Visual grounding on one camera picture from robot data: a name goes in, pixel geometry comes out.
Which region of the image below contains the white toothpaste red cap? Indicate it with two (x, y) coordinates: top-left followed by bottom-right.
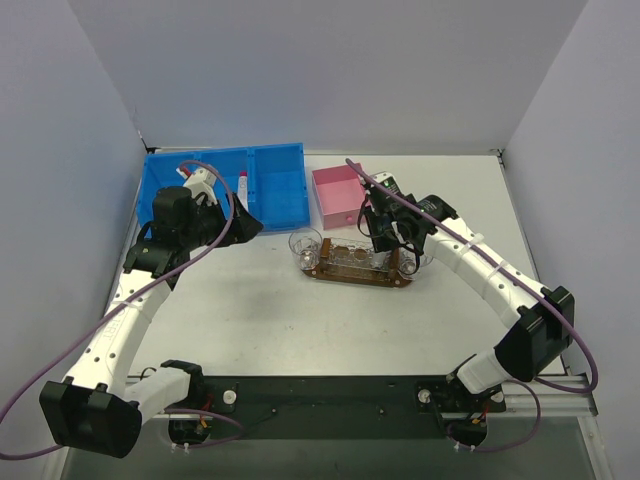
(237, 171), (250, 212)

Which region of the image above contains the brown wooden tray holder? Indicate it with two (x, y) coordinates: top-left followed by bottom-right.
(300, 237), (413, 288)

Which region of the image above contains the white toothpaste blue cap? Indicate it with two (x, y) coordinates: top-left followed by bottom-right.
(371, 251), (392, 269)

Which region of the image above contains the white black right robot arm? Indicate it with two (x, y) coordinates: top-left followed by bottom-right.
(360, 186), (575, 394)

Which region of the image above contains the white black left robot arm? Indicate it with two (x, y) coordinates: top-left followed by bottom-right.
(39, 186), (263, 458)

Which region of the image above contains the blue plastic bin right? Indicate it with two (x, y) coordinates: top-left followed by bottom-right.
(249, 143), (310, 232)

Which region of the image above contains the blue plastic bin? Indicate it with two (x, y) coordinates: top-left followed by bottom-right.
(136, 151), (198, 227)
(249, 143), (310, 232)
(196, 147), (258, 216)

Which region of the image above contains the pink wooden drawer box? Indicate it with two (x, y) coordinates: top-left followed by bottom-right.
(312, 165), (365, 230)

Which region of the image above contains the blue plastic bin middle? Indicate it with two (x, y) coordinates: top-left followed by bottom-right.
(196, 147), (258, 216)

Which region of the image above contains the blue plastic bin left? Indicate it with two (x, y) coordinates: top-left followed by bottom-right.
(136, 151), (198, 227)

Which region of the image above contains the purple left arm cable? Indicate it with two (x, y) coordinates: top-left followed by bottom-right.
(0, 159), (246, 459)

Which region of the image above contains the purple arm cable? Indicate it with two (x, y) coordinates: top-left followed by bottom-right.
(0, 159), (246, 459)
(345, 158), (600, 454)

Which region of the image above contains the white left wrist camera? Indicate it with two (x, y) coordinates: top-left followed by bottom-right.
(176, 167), (216, 202)

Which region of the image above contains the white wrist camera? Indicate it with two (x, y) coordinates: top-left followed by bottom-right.
(176, 167), (216, 202)
(372, 172), (396, 189)

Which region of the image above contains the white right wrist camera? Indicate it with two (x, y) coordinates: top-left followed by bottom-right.
(372, 172), (396, 189)

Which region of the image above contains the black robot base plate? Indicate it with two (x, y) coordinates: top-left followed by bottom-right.
(167, 375), (506, 445)

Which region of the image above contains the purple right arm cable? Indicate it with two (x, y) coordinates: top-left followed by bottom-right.
(345, 158), (600, 454)

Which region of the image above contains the aluminium frame rail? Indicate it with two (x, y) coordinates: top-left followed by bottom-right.
(58, 377), (599, 421)

